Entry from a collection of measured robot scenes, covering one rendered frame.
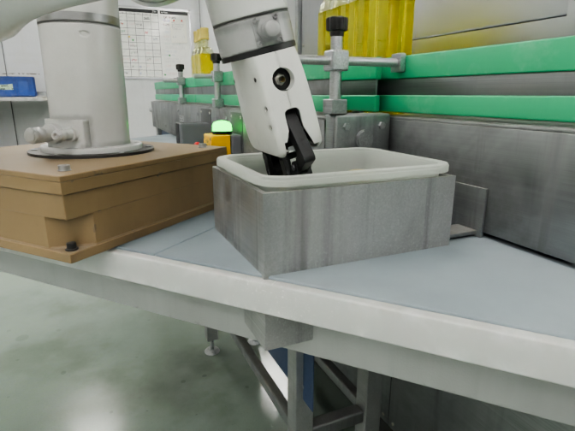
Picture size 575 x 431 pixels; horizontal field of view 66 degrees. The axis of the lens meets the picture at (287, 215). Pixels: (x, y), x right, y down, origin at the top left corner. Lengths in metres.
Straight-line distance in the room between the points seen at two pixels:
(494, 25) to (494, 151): 0.31
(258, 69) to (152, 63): 6.18
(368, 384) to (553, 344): 0.69
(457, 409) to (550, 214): 0.60
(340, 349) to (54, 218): 0.31
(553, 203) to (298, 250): 0.25
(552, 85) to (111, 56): 0.50
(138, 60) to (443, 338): 6.34
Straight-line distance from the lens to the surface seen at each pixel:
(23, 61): 6.57
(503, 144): 0.54
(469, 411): 1.01
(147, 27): 6.63
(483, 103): 0.58
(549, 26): 0.75
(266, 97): 0.42
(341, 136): 0.64
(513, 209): 0.54
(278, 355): 1.03
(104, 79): 0.61
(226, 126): 1.01
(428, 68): 0.66
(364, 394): 1.04
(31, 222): 0.53
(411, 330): 0.38
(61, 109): 0.62
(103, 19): 0.62
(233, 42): 0.44
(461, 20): 0.87
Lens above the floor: 0.91
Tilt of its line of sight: 15 degrees down
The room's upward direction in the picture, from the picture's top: straight up
